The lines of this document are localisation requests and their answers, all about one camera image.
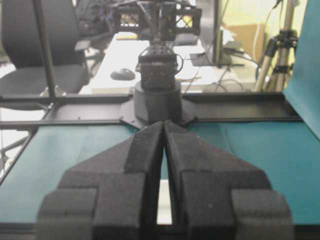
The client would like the teal table mat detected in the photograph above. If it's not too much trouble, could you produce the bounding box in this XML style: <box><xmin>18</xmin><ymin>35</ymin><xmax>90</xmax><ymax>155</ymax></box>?
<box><xmin>0</xmin><ymin>120</ymin><xmax>320</xmax><ymax>225</ymax></box>

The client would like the black office chair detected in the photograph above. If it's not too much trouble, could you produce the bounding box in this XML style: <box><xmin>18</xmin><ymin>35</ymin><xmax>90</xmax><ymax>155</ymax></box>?
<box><xmin>0</xmin><ymin>0</ymin><xmax>89</xmax><ymax>97</ymax></box>

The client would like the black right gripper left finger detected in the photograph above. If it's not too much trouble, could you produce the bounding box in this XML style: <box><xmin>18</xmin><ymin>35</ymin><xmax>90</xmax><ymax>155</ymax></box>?
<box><xmin>35</xmin><ymin>122</ymin><xmax>164</xmax><ymax>240</ymax></box>

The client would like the black computer mouse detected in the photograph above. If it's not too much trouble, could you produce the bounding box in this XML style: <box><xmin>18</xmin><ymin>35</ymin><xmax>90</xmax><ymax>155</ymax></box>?
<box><xmin>110</xmin><ymin>68</ymin><xmax>136</xmax><ymax>81</ymax></box>

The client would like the white plastic tray case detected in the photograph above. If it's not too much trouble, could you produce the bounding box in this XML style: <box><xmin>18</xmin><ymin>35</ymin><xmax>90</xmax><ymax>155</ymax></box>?
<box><xmin>157</xmin><ymin>179</ymin><xmax>172</xmax><ymax>225</ymax></box>

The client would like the camera tripod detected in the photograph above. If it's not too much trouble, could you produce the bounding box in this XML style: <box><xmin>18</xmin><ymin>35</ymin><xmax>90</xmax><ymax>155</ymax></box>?
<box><xmin>252</xmin><ymin>0</ymin><xmax>300</xmax><ymax>93</ymax></box>

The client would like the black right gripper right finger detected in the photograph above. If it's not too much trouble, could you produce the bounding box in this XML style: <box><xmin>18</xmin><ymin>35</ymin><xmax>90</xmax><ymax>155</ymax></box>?
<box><xmin>164</xmin><ymin>121</ymin><xmax>294</xmax><ymax>240</ymax></box>

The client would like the white desk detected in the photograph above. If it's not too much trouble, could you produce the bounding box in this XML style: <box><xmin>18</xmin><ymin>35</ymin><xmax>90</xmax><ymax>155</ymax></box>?
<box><xmin>90</xmin><ymin>32</ymin><xmax>219</xmax><ymax>95</ymax></box>

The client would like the black metal frame rail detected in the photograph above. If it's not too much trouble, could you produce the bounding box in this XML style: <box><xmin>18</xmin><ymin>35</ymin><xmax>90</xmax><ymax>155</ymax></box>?
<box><xmin>0</xmin><ymin>92</ymin><xmax>302</xmax><ymax>130</ymax></box>

